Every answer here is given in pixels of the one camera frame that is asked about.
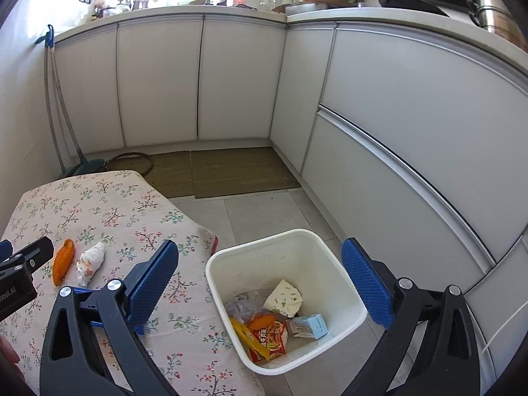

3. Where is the clear crushed plastic bottle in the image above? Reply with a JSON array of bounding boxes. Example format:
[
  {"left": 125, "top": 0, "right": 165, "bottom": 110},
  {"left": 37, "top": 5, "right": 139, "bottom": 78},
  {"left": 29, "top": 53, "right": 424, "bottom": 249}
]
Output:
[{"left": 225, "top": 291, "right": 273, "bottom": 322}]

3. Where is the red snack packet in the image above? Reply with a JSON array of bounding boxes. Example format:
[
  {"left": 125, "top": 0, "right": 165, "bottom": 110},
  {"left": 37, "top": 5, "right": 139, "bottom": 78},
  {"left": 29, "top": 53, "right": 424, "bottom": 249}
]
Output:
[{"left": 247, "top": 319, "right": 289, "bottom": 364}]

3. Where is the stainless steel pot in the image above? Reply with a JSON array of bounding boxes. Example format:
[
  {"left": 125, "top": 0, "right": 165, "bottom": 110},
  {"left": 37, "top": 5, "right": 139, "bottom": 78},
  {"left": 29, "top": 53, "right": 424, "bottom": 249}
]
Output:
[{"left": 466, "top": 0, "right": 528, "bottom": 52}]

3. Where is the floral tablecloth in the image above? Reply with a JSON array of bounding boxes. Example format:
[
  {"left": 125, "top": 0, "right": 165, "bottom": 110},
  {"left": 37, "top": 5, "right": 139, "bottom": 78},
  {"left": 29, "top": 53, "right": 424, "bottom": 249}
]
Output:
[{"left": 0, "top": 170, "right": 265, "bottom": 396}]

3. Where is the white kitchen cabinet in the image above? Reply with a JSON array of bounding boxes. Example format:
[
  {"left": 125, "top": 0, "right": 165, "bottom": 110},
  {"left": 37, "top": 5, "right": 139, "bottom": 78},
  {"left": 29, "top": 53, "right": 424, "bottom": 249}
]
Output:
[{"left": 41, "top": 6, "right": 528, "bottom": 380}]

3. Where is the white cable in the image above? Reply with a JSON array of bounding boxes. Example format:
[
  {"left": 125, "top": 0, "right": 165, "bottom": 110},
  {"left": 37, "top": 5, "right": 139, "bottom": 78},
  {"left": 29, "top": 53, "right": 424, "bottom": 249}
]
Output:
[{"left": 480, "top": 293, "right": 528, "bottom": 353}]

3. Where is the small brown floor mat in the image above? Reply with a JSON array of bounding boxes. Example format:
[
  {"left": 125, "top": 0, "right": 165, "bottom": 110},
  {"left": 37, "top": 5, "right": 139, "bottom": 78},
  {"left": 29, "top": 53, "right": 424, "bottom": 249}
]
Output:
[{"left": 142, "top": 150, "right": 194, "bottom": 199}]

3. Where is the light blue small carton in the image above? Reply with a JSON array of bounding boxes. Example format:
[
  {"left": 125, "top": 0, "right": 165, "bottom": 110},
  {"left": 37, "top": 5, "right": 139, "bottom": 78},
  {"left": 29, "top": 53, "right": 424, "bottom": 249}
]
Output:
[{"left": 286, "top": 313, "right": 329, "bottom": 339}]

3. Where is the yellow orange snack packet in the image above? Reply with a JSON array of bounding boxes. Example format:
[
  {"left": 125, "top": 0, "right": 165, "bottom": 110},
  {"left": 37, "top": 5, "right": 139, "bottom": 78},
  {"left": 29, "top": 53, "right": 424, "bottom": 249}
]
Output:
[{"left": 229, "top": 317, "right": 271, "bottom": 361}]

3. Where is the white floral paper cup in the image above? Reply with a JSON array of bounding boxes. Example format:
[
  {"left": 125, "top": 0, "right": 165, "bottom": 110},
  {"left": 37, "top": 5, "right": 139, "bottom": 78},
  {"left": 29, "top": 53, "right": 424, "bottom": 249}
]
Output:
[{"left": 263, "top": 279, "right": 303, "bottom": 318}]

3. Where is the person's left hand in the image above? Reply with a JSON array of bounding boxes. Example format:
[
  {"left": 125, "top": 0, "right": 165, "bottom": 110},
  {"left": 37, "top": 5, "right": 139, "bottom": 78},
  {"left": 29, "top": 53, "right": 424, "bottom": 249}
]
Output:
[{"left": 0, "top": 335, "right": 20, "bottom": 366}]

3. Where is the brown ring hoop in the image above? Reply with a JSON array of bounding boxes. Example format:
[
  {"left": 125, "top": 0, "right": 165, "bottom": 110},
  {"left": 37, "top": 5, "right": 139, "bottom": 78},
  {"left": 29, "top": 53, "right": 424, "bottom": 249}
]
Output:
[{"left": 106, "top": 152, "right": 153, "bottom": 176}]

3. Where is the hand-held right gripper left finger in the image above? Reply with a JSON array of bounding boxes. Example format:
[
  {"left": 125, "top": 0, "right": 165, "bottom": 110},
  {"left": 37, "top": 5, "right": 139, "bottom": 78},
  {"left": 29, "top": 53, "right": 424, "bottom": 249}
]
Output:
[{"left": 40, "top": 239, "right": 180, "bottom": 396}]

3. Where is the white plastic trash bin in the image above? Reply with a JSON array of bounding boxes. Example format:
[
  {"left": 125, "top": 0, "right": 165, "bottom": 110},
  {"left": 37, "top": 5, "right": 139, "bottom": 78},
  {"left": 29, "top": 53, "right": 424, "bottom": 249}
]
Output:
[{"left": 205, "top": 228, "right": 368, "bottom": 376}]

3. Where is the metal tray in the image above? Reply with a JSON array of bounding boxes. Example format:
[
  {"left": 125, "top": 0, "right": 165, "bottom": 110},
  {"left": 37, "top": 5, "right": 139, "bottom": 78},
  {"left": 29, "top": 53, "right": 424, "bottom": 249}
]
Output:
[{"left": 284, "top": 2, "right": 331, "bottom": 15}]

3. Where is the large brown floor mat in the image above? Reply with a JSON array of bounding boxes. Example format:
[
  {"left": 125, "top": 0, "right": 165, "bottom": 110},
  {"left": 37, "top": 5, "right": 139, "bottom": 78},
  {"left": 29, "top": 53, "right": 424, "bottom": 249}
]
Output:
[{"left": 190, "top": 146, "right": 302, "bottom": 199}]

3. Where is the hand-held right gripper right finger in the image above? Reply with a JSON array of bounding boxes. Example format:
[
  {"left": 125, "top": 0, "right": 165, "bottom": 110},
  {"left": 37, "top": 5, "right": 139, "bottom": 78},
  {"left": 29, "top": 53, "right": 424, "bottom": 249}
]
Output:
[{"left": 330, "top": 237, "right": 481, "bottom": 396}]

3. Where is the green dustpan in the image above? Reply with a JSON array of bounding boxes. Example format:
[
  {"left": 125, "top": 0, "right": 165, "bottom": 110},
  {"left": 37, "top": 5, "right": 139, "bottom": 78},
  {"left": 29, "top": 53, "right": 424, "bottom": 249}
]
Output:
[{"left": 66, "top": 159, "right": 107, "bottom": 176}]

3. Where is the white tissue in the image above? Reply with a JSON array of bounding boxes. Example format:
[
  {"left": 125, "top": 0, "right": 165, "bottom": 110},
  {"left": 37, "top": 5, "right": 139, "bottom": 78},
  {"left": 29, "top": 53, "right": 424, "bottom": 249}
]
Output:
[{"left": 75, "top": 242, "right": 106, "bottom": 287}]

